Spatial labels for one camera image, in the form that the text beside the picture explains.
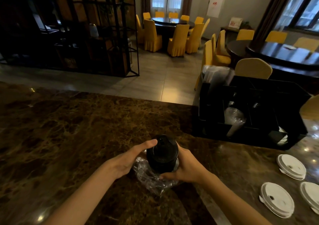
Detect person's left forearm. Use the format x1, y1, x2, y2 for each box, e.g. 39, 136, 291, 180
43, 158, 118, 225

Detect dark glass turntable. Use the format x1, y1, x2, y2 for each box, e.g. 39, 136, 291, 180
246, 42, 319, 70

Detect white poster with red print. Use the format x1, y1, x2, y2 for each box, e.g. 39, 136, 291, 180
206, 0, 229, 18

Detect person's right forearm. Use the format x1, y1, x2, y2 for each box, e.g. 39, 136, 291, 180
196, 171, 272, 225

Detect clear plastic sleeve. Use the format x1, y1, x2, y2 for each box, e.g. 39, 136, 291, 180
133, 156, 180, 197

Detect group of yellow covered chairs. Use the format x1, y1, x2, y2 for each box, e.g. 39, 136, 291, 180
136, 11, 210, 57
194, 29, 319, 121

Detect black metal frame shelf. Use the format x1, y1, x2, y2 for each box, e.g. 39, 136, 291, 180
0, 0, 140, 78

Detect white cup lid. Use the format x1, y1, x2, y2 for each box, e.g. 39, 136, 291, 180
259, 182, 295, 219
276, 154, 307, 180
300, 181, 319, 215

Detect person's right hand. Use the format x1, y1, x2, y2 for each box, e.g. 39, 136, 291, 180
159, 144, 210, 184

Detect dark round dining table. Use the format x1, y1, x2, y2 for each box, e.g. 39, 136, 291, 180
226, 40, 319, 95
152, 17, 195, 51

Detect white plastic bottle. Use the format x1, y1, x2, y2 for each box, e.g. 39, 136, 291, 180
89, 24, 100, 39

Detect small white red sign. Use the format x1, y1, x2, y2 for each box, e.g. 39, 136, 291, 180
228, 17, 243, 29

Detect black organizer crate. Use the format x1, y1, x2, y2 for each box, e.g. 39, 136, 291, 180
198, 75, 312, 151

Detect person's left hand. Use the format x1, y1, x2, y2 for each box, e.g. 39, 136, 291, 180
106, 139, 158, 180

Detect stack of black cup lids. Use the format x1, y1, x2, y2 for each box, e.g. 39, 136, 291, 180
146, 134, 179, 174

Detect dark wooden side table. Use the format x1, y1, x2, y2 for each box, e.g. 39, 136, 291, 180
220, 27, 254, 44

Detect dark framed window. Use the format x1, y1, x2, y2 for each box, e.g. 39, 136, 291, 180
274, 0, 319, 32

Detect white paper napkins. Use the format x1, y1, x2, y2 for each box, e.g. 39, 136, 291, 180
276, 127, 289, 146

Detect stack of clear plastic cups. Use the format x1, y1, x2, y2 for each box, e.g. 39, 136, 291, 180
223, 107, 247, 138

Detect plastic-wrapped cup bundle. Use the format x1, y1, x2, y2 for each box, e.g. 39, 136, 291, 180
202, 65, 235, 96

